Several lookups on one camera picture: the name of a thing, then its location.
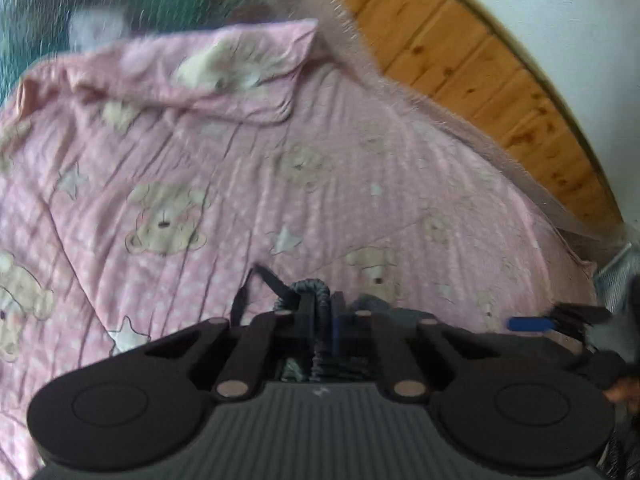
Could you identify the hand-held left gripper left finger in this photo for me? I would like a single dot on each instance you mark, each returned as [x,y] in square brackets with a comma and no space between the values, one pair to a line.
[305,325]

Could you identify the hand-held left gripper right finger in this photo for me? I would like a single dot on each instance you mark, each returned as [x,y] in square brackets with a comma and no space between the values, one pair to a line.
[339,332]

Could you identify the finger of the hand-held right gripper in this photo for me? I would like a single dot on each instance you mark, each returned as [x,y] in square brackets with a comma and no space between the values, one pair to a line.
[530,324]

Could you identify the grey sweatpants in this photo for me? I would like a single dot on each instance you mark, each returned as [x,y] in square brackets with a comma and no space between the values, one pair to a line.
[320,292]

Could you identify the person's right hand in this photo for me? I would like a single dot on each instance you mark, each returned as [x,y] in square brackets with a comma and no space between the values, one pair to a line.
[622,390]

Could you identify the white ribbed panel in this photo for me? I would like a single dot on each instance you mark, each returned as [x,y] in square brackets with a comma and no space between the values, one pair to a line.
[612,275]

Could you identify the pink bear printed blanket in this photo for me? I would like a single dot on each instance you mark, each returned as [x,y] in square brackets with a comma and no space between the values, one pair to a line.
[225,160]

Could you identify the wooden headboard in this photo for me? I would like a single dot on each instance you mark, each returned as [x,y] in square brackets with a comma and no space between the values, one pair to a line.
[475,70]

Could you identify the green bed sheet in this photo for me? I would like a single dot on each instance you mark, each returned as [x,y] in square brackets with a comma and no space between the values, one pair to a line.
[165,5]

